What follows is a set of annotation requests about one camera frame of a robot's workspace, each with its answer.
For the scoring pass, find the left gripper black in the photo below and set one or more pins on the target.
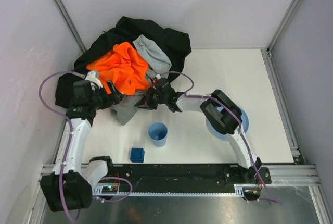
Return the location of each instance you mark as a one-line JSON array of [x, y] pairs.
[[112, 96]]

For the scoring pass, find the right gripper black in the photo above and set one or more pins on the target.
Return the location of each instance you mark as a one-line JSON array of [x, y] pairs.
[[151, 99]]

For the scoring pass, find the dark grey cloth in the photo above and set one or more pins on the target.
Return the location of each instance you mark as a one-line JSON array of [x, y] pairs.
[[126, 109]]

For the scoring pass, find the orange cloth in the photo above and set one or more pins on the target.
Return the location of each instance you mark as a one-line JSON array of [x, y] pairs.
[[124, 67]]

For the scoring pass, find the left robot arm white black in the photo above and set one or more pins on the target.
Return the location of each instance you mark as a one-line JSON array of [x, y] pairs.
[[68, 186]]

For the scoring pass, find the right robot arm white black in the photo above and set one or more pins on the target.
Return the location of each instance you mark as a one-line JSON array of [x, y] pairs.
[[220, 111]]

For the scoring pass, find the light grey cloth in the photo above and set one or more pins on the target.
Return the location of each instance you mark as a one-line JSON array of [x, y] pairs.
[[158, 61]]

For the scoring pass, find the black cloth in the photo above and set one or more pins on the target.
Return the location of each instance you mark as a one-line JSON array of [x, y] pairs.
[[175, 44]]

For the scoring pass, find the blue plastic cup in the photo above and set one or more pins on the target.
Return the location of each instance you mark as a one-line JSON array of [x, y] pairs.
[[158, 133]]

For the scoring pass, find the blue cube block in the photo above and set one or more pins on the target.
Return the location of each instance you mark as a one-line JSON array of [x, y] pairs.
[[137, 155]]

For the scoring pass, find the blue plastic bowl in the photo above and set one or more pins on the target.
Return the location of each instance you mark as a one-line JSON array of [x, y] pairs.
[[224, 137]]

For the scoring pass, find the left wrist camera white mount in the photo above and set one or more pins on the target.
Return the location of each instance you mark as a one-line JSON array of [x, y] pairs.
[[93, 78]]

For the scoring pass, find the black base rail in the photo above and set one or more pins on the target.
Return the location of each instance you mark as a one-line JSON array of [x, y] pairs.
[[188, 178]]

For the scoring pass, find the left aluminium frame post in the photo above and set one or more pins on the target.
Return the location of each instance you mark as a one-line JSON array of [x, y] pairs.
[[70, 25]]

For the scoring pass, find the aluminium frame post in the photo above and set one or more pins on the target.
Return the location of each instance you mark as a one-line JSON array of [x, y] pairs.
[[291, 10], [70, 25]]

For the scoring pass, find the right aluminium frame post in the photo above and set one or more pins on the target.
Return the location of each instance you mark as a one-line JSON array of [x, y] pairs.
[[291, 10]]

